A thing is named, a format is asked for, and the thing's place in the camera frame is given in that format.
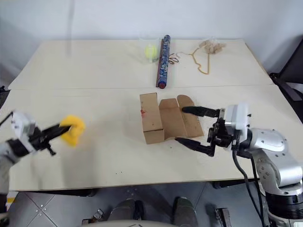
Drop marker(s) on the grey metal bracket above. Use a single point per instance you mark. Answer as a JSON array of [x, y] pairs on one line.
[[92, 217], [223, 217]]

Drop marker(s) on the yellow soft item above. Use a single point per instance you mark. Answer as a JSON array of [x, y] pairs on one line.
[[75, 132]]

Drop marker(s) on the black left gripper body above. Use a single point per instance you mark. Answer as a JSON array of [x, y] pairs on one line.
[[41, 139]]

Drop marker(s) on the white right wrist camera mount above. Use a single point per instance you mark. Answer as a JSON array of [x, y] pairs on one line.
[[239, 116]]

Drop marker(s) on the black object at table side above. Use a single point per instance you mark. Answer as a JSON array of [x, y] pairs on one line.
[[2, 97]]

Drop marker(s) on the yellow-green tennis ball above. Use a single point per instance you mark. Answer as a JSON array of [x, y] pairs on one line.
[[151, 52]]

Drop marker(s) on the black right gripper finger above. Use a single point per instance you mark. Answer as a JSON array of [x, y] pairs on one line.
[[201, 111], [198, 147]]

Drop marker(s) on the bag of beige pieces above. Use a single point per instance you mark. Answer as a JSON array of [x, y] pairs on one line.
[[209, 47]]

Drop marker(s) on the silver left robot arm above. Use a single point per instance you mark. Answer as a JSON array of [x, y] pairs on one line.
[[4, 170]]

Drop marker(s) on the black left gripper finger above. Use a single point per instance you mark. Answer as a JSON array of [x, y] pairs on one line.
[[59, 133], [53, 128]]

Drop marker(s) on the clear plastic container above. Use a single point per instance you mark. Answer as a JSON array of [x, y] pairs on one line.
[[154, 61]]

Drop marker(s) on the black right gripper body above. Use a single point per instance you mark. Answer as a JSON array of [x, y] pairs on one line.
[[221, 134]]

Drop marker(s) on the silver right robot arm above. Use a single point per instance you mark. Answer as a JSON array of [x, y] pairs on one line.
[[272, 142]]

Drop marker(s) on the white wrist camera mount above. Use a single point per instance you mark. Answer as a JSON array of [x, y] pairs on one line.
[[22, 123], [239, 116]]

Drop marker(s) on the brown cardboard box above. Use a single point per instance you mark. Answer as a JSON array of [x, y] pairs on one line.
[[151, 118]]

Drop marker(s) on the long blue patterned tube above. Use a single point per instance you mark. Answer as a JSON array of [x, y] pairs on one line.
[[163, 63]]

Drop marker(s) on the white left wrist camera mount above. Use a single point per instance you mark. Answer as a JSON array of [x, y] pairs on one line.
[[22, 123]]

